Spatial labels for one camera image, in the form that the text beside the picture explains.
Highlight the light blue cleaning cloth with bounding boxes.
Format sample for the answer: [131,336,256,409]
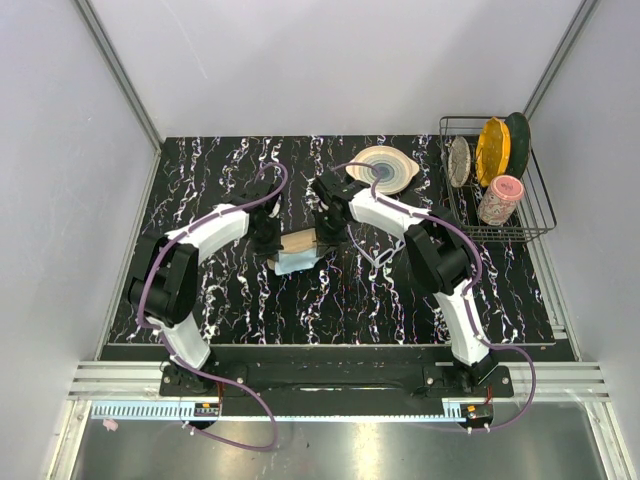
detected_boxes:
[273,249,320,276]

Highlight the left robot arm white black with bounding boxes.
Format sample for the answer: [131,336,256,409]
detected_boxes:
[125,180,282,396]

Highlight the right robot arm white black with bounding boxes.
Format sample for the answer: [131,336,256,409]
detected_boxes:
[312,171,497,397]

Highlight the beige plate blue rings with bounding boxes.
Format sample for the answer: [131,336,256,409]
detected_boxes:
[345,145,420,196]

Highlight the black marble pattern mat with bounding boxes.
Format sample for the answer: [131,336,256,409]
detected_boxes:
[99,135,557,347]

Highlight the grey speckled plate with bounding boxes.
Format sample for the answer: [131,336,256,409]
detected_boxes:
[447,136,471,188]

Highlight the pink patterned cup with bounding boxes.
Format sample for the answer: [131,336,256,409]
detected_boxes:
[478,175,525,226]

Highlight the yellow scalloped plate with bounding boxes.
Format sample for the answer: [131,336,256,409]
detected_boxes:
[475,117,511,188]

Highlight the dark green plate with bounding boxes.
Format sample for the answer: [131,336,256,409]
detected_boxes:
[505,112,531,179]

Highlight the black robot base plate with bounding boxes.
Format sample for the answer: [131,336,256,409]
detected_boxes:
[159,346,514,420]

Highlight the black wire dish rack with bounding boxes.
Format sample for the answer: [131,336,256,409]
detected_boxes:
[439,115,557,243]

